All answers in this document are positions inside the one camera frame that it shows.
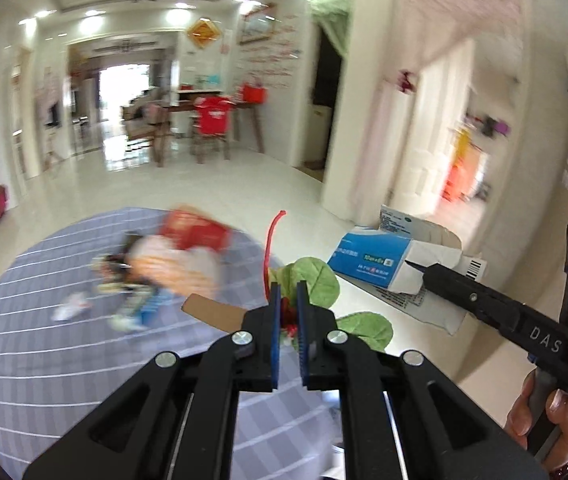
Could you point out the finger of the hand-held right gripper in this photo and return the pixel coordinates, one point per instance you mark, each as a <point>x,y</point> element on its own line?
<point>469,297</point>

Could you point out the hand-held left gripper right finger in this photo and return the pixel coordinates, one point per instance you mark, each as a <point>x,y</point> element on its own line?
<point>302,332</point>

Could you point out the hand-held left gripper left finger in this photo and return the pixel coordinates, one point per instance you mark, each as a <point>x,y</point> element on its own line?
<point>275,332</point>

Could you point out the artificial green leaf plant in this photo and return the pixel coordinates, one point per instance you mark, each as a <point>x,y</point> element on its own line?
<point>316,282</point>

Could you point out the blue and white carton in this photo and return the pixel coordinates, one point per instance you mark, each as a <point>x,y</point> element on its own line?
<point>364,255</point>

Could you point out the red snack packet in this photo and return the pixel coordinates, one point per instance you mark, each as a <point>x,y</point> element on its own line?
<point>194,230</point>

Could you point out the brown cardboard piece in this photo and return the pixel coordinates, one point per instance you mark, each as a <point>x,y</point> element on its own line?
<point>214,312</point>

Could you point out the orange plastic stool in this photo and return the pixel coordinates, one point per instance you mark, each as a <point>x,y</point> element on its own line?
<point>455,180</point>

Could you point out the small blue box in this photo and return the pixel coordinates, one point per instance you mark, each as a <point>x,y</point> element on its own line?
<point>146,310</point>

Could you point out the white panel door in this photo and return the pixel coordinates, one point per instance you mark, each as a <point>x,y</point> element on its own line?
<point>429,150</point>

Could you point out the dark wrapper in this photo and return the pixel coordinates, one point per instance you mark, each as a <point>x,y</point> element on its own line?
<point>114,265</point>

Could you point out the wooden dining chair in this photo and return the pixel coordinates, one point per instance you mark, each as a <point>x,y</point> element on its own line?
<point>146,125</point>
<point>209,145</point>

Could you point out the white crumpled paper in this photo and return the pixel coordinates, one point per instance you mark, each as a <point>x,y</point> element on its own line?
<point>70,307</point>

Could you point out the red curtain bow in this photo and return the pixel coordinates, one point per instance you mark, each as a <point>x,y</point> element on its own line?
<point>406,81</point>

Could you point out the red shirt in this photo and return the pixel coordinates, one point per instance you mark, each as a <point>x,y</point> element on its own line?
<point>214,115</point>

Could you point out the grey checked tablecloth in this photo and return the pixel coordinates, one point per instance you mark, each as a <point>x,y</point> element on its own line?
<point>39,360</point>

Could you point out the red basket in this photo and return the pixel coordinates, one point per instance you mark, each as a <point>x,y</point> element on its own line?
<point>255,94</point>

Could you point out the wooden dining table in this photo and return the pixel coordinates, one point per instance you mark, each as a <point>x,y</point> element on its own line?
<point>179,109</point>

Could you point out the pink lace curtain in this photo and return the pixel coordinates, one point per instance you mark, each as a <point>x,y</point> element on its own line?
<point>444,15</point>

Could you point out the green door curtain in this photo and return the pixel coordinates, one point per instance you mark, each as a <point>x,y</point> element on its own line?
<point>331,17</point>

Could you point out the group of wall certificates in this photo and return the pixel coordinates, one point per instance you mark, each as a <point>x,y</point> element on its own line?
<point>271,62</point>

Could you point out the gold diamond wall decoration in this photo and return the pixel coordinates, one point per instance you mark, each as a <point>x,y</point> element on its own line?
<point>204,34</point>

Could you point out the gold framed wall picture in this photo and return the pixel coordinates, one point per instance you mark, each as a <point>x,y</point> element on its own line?
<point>256,25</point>

